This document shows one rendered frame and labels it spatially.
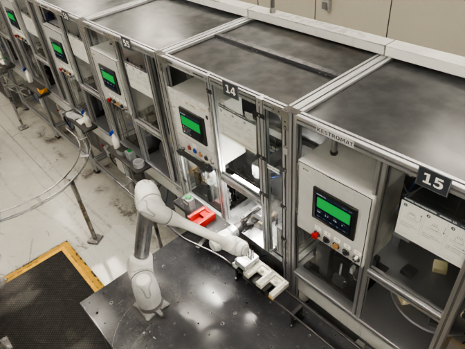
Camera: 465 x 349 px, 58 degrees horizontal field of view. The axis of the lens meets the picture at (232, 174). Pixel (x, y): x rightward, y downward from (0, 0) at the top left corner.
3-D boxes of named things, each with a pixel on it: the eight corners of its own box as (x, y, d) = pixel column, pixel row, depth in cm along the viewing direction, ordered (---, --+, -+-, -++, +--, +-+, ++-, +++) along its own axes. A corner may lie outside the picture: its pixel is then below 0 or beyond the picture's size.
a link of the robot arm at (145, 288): (140, 314, 266) (132, 293, 252) (134, 292, 280) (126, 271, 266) (165, 305, 270) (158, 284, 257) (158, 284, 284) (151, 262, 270)
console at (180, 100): (175, 147, 297) (163, 87, 268) (206, 129, 311) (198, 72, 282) (213, 172, 271) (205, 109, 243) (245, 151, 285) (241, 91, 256)
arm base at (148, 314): (151, 326, 265) (149, 321, 262) (132, 305, 279) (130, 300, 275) (174, 308, 274) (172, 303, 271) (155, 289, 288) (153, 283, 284)
